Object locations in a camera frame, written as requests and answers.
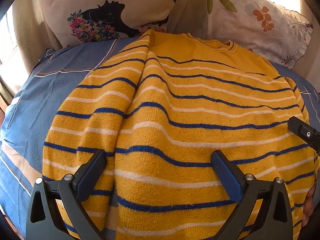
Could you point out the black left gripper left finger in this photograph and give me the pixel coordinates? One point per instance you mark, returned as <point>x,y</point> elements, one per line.
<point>44,220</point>

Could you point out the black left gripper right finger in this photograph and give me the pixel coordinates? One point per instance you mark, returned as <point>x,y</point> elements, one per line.
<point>274,219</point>

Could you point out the yellow striped knit sweater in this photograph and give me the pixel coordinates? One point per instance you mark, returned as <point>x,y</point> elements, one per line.
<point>159,108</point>

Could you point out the white leaf print pillow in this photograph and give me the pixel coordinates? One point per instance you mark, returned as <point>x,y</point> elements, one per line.
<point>282,36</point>

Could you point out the cream cushion with black silhouette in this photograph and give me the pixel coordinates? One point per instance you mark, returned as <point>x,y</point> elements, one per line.
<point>75,22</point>

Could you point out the person's right hand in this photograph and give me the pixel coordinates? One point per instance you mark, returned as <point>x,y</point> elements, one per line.
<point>308,207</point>

